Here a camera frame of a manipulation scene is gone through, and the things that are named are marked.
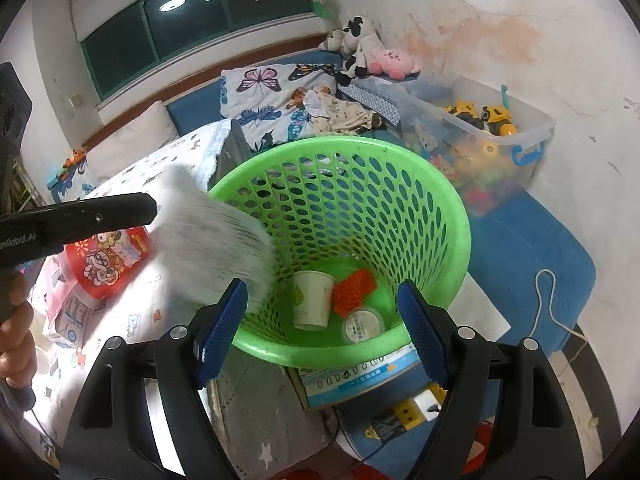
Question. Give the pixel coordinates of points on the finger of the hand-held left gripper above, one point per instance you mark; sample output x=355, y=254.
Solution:
x=115, y=212

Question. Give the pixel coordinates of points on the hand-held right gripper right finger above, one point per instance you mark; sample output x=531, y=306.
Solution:
x=422, y=330

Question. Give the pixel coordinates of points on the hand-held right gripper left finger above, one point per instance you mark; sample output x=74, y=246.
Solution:
x=222, y=330

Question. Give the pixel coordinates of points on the red printed snack tub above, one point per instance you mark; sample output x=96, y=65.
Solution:
x=110, y=265

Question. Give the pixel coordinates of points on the clear pink plastic bag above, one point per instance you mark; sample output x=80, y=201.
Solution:
x=52, y=285

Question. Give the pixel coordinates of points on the small clear lidded cup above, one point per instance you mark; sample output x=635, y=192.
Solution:
x=362, y=327

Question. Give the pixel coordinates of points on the orange foam mesh sleeve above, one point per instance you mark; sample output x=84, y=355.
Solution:
x=350, y=292

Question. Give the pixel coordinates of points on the white plastic bowl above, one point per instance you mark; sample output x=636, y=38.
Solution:
x=215, y=240

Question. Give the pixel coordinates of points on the white paper cup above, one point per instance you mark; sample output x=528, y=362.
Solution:
x=310, y=300

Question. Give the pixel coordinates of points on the blue white milk carton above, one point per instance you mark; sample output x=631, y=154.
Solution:
x=70, y=322

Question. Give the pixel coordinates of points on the green plastic mesh basket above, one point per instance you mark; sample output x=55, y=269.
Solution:
x=325, y=147

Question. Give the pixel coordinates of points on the person's left hand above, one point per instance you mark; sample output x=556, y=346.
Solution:
x=17, y=340

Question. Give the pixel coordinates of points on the orange blue toy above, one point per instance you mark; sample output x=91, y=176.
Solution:
x=72, y=160

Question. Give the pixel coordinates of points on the white plug adapter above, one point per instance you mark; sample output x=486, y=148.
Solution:
x=427, y=402

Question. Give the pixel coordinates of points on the printed white bed sheet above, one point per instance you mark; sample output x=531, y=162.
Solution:
x=145, y=325

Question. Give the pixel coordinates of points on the white pillow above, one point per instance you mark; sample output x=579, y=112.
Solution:
x=135, y=135

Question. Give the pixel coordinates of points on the yellow power strip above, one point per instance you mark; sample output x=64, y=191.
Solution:
x=405, y=412

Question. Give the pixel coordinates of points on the blue white book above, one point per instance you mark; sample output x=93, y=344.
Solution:
x=350, y=385

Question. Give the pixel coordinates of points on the grey foam floor mat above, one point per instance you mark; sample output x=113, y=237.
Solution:
x=270, y=420

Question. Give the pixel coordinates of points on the blue padded mat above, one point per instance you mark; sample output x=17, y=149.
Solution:
x=525, y=260

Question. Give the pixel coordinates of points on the pile of colourful toys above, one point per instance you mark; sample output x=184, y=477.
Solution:
x=480, y=165

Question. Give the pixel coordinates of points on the butterfly print pillow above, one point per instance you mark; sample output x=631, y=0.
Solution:
x=260, y=100

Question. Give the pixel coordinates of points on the green framed window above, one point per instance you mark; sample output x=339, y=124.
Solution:
x=200, y=20

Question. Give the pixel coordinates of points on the yellow toy truck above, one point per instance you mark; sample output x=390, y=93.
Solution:
x=462, y=112
x=497, y=120

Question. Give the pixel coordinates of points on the clear plastic storage box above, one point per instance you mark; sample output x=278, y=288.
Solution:
x=435, y=105

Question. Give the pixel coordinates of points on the cream patterned garment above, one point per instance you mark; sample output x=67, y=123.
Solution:
x=345, y=115

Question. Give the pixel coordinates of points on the blue checkered cloth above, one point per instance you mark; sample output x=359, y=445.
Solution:
x=375, y=97

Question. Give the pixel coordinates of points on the teal plastic stick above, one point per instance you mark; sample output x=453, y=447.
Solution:
x=504, y=96

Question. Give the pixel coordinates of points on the pink plush toy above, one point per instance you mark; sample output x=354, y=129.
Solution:
x=392, y=60

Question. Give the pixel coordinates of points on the grey plush toy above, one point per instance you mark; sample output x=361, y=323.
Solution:
x=332, y=40

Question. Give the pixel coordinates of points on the black white cow plush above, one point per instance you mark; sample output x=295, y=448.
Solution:
x=362, y=40

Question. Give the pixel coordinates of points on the wall socket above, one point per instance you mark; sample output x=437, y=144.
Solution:
x=75, y=100

